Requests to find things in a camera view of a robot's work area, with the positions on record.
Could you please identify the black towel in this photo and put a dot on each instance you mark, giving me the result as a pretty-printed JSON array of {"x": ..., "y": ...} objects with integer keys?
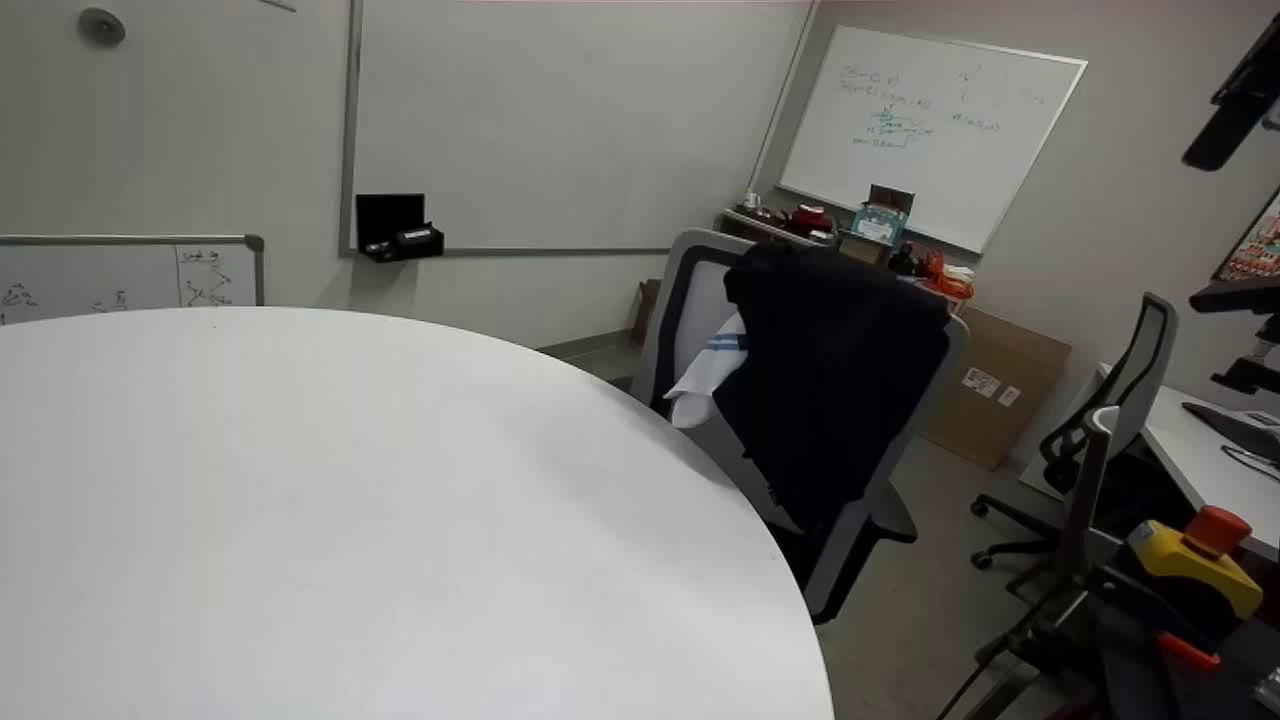
[{"x": 837, "y": 357}]

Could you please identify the white blue-striped towel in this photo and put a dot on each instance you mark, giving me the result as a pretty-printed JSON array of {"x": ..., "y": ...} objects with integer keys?
[{"x": 725, "y": 350}]

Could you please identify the grey mesh office chair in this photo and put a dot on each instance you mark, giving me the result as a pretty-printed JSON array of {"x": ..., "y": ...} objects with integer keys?
[{"x": 690, "y": 307}]

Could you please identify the black office chair right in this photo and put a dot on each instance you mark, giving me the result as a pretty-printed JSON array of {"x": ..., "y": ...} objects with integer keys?
[{"x": 1077, "y": 450}]

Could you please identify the black marker tray holder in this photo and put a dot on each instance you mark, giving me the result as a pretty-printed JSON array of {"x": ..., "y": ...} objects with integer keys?
[{"x": 395, "y": 226}]

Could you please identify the orange object on shelf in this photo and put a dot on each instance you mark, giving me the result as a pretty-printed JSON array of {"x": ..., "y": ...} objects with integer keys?
[{"x": 951, "y": 279}]

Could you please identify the cardboard box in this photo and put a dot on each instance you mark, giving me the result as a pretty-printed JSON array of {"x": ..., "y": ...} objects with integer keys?
[{"x": 1002, "y": 383}]

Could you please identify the yellow red emergency stop button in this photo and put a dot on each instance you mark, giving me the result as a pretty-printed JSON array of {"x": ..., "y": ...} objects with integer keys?
[{"x": 1200, "y": 555}]

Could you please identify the white desk right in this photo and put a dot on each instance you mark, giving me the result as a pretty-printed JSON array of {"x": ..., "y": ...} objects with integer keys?
[{"x": 1205, "y": 473}]

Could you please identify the small whiteboard on left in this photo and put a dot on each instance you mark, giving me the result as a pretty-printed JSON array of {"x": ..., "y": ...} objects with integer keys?
[{"x": 117, "y": 272}]

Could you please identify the computer monitor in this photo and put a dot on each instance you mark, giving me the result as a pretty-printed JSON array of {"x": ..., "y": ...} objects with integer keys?
[{"x": 1250, "y": 272}]

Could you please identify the large wall whiteboard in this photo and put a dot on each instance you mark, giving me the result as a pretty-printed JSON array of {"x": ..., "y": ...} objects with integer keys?
[{"x": 564, "y": 127}]

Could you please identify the small picture frame box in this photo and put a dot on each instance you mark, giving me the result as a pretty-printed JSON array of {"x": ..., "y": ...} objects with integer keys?
[{"x": 879, "y": 222}]

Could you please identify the angled whiteboard on right wall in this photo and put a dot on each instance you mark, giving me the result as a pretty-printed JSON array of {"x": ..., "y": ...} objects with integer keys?
[{"x": 954, "y": 127}]

